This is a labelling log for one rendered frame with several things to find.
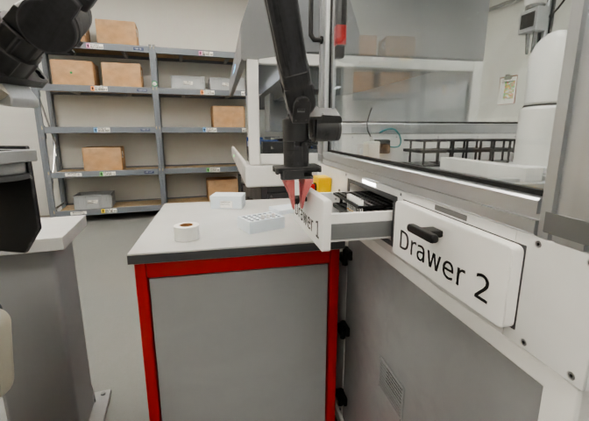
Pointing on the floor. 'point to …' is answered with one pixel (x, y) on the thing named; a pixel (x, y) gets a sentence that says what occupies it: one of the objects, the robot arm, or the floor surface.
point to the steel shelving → (126, 127)
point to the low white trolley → (237, 317)
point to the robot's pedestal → (48, 330)
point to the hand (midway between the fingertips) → (297, 204)
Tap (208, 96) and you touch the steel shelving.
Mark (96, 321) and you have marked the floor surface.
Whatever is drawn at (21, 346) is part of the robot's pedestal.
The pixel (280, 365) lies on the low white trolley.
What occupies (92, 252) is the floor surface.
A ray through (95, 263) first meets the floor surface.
